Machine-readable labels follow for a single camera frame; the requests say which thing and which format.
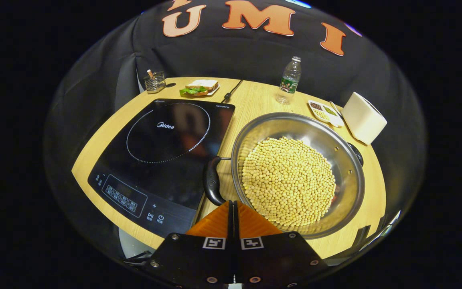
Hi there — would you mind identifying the clear plastic water bottle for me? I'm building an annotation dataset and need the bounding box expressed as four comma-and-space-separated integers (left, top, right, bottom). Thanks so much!
276, 56, 302, 106

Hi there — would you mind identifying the metal wire holder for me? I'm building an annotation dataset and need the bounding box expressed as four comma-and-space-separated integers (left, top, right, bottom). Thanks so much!
144, 71, 166, 94

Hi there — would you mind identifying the steel pot with black handles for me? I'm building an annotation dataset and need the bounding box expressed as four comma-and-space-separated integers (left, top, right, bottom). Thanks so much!
203, 112, 366, 240

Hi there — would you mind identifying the black backdrop cloth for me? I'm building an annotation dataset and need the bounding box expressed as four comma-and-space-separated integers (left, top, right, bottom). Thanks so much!
43, 0, 427, 169

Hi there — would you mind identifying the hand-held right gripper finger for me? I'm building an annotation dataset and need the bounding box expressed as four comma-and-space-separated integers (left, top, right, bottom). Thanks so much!
147, 201, 235, 286
235, 201, 330, 286

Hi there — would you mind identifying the sandwich with lettuce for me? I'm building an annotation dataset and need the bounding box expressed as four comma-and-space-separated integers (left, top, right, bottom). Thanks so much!
180, 79, 219, 97

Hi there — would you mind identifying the white toaster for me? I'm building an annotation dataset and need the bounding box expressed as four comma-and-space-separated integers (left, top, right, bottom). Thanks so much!
341, 92, 388, 145

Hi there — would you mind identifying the black cooktop power cable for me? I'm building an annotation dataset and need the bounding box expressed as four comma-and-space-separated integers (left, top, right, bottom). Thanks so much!
222, 79, 244, 104

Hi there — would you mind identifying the pile of soybeans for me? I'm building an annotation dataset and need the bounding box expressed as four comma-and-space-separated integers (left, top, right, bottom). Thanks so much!
241, 136, 337, 227

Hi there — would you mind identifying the black induction cooktop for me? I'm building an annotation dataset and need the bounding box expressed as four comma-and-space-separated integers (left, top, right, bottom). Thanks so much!
87, 98, 236, 238

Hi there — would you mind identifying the white divided dish of beans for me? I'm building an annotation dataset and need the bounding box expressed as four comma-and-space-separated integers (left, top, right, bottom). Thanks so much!
308, 100, 346, 128

